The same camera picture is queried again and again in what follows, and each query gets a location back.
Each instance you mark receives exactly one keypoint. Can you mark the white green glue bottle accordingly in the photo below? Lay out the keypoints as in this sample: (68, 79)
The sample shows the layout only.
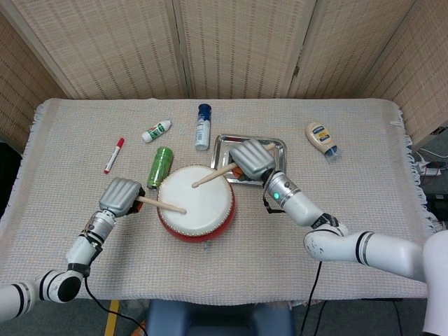
(155, 131)

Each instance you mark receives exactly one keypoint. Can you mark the white power strip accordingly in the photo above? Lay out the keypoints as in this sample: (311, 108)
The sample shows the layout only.
(432, 171)

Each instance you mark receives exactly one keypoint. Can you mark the red and white drum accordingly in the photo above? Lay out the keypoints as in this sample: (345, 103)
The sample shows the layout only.
(203, 213)

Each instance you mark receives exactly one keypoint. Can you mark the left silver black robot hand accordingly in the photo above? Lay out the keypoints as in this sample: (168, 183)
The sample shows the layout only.
(119, 196)

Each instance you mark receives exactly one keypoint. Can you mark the woven folding screen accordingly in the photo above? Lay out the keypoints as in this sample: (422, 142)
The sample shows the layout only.
(105, 52)

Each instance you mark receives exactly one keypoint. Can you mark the white bottle with blue cap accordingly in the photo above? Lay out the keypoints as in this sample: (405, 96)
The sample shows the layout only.
(203, 129)

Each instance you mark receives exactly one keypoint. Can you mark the cream mayonnaise squeeze bottle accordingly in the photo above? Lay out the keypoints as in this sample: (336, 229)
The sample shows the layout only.
(319, 134)

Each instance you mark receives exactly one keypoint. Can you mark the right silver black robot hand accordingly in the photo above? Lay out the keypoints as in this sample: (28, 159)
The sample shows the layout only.
(253, 159)

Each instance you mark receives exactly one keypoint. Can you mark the red whiteboard marker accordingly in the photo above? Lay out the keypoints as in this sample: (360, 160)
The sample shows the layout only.
(112, 157)

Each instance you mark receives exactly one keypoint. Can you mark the green drink can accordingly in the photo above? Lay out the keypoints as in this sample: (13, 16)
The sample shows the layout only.
(160, 168)

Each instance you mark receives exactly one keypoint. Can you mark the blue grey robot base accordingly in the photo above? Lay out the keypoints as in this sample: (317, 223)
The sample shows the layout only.
(217, 318)

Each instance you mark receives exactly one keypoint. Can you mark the rectangular stainless steel tray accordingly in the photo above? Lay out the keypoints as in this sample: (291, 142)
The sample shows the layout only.
(224, 150)

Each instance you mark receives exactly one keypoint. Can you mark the beige waffle tablecloth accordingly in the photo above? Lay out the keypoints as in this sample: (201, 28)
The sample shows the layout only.
(245, 269)

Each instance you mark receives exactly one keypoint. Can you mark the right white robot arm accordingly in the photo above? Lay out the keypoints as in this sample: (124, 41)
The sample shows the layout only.
(350, 245)

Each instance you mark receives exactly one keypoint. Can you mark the wooden drumstick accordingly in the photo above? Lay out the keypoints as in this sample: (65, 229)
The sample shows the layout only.
(164, 205)
(210, 178)

